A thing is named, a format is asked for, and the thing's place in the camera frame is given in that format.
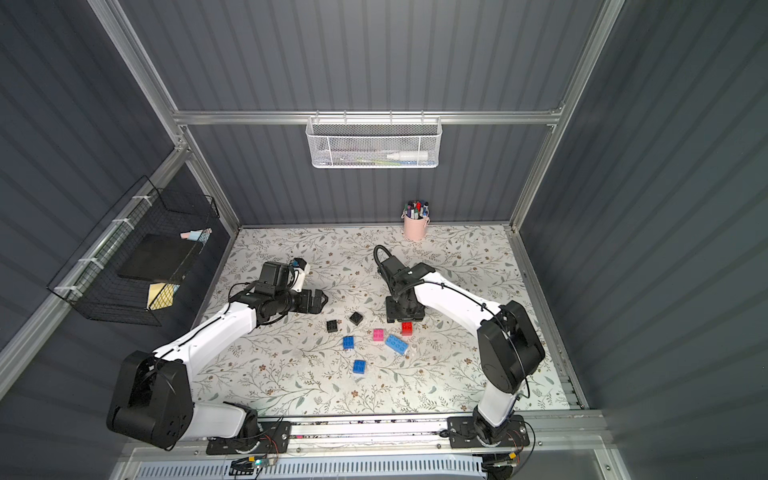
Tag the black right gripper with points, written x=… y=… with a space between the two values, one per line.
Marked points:
x=400 y=306

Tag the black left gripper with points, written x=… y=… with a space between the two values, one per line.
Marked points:
x=306 y=301

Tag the light blue long lego brick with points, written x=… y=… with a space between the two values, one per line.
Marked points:
x=398 y=345

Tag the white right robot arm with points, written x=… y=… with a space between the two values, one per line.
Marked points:
x=509 y=347

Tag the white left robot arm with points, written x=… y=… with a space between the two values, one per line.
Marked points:
x=152 y=401

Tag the blue lego brick lower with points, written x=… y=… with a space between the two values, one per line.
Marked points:
x=359 y=367

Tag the pink metal pen bucket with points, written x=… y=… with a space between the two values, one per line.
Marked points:
x=415 y=229

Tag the markers in bucket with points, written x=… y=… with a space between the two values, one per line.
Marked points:
x=416 y=210

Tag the pastel sticky notes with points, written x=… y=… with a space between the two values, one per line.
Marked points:
x=201 y=236

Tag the yellow sticky note pad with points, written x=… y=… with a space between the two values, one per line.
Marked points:
x=161 y=295

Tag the black notebook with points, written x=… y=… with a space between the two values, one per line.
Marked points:
x=160 y=259

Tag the white bottle in basket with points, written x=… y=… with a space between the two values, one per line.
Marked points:
x=409 y=156

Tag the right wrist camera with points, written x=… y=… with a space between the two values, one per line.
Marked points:
x=396 y=270

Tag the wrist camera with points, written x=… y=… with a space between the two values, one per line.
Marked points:
x=278 y=277
x=396 y=270

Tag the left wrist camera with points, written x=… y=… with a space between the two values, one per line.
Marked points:
x=278 y=277

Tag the white wire wall basket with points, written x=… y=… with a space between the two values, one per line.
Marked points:
x=348 y=145

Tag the black wire side basket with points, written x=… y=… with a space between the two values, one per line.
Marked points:
x=91 y=285

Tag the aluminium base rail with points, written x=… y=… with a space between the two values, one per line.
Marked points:
x=412 y=434

